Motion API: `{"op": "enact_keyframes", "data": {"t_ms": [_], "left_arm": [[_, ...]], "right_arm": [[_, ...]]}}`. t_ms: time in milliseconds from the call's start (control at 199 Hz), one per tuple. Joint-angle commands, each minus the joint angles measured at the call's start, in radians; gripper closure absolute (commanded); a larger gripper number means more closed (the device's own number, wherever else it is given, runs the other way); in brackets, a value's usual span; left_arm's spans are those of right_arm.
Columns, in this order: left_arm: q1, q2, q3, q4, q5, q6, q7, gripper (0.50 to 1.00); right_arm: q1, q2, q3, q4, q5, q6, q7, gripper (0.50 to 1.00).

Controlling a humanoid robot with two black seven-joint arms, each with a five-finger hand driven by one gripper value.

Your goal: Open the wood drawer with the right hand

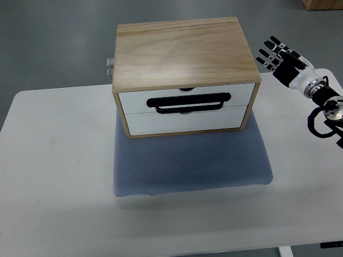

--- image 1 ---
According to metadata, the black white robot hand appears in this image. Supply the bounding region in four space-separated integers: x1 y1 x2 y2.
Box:
256 36 327 98

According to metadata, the white drawer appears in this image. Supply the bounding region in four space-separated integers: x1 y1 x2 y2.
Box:
118 83 255 114
125 106 246 135

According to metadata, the black drawer handle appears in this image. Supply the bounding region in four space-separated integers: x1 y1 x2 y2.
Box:
146 93 232 114

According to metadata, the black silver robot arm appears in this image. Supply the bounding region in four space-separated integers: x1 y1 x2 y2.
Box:
307 76 342 148

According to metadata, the wooden drawer cabinet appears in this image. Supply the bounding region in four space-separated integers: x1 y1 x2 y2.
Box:
112 17 261 138

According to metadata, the wooden box in corner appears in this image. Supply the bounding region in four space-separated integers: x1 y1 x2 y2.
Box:
301 0 343 11

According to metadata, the blue mesh cushion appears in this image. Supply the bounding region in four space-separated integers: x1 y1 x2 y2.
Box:
113 115 273 197

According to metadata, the black table control panel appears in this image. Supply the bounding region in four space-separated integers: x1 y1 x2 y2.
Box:
320 241 343 248

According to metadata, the white table leg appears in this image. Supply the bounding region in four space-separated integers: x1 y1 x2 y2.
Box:
278 246 294 257

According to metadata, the metal clamp behind cabinet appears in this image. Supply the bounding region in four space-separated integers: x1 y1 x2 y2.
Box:
107 57 115 79

